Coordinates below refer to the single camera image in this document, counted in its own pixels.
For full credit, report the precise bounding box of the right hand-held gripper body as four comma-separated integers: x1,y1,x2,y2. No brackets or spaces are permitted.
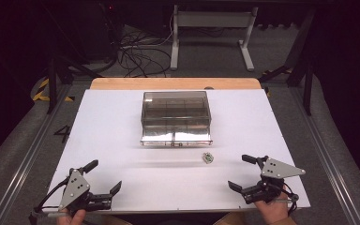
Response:
242,155,307,205

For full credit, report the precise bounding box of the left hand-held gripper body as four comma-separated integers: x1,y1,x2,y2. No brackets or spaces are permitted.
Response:
57,168,113,218

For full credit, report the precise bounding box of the small round metal object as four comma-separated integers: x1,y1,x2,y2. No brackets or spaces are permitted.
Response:
202,152,215,165

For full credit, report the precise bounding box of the clear plastic drawer box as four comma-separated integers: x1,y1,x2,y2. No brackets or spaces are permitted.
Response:
140,90,214,148

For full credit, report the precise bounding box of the person's left hand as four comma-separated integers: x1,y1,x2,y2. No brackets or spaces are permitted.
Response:
56,208,87,225

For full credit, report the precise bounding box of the person's right hand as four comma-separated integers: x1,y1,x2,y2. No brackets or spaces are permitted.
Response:
254,190,291,225

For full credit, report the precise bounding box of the white board sheet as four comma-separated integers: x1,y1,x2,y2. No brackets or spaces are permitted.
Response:
42,88,311,214

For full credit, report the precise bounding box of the person's right leg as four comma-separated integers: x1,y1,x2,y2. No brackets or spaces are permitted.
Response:
213,212,246,225

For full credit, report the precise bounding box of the black metal stand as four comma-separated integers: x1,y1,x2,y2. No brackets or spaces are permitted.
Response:
258,6,317,117
45,54,105,115

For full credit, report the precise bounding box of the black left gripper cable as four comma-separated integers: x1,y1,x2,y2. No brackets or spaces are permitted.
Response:
32,177,71,218

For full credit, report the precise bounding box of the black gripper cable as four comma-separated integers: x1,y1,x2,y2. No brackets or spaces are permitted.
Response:
32,177,71,218
281,182,300,218

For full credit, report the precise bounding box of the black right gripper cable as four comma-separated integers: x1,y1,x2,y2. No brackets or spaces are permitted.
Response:
281,182,300,218

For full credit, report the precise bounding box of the aluminium floor rail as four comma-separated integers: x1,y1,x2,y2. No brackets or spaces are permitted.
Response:
288,85,360,225
0,82,77,225

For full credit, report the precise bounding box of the bundle of floor cables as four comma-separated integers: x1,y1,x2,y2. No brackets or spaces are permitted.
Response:
117,12,174,79

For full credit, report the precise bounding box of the white metal stand frame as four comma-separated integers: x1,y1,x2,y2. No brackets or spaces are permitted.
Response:
169,4,260,72

